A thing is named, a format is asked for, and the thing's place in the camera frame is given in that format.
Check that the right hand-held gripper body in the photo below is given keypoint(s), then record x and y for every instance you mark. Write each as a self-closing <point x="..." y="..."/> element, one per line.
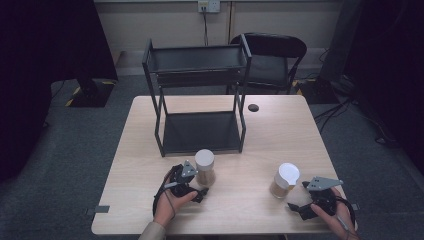
<point x="323" y="184"/>

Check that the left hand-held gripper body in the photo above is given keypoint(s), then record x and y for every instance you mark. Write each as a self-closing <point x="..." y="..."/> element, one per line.
<point x="188" y="169"/>

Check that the glass jar white lid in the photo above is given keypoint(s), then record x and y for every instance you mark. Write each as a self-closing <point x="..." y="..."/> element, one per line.
<point x="204" y="166"/>

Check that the glass jar yellow label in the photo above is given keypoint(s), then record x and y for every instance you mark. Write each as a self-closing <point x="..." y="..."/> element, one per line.
<point x="283" y="185"/>

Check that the black metal two-tier rack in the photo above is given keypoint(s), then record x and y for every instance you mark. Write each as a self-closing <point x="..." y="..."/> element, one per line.
<point x="200" y="133"/>

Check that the person's left hand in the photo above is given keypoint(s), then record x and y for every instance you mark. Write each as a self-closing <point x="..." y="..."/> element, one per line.
<point x="168" y="206"/>

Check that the person's right hand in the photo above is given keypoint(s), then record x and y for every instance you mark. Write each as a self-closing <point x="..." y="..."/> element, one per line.
<point x="340" y="221"/>

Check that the black round table grommet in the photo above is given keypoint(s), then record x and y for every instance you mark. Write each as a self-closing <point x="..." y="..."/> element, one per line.
<point x="253" y="107"/>

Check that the black stand base yellow stripes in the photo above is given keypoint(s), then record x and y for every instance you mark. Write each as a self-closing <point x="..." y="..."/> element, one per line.
<point x="93" y="95"/>
<point x="318" y="91"/>

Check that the black folding chair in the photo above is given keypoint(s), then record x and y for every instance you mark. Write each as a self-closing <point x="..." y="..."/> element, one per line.
<point x="276" y="66"/>

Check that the black curtain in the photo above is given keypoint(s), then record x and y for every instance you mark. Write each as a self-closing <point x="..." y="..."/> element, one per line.
<point x="393" y="66"/>
<point x="40" y="66"/>

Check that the dark grey panel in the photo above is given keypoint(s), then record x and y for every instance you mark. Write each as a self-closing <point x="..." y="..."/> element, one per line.
<point x="341" y="40"/>

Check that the grey table bracket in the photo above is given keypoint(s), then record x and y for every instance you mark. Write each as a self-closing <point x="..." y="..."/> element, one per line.
<point x="100" y="209"/>
<point x="355" y="207"/>

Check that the white wall outlet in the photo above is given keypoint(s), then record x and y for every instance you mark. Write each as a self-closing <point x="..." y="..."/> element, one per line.
<point x="209" y="5"/>

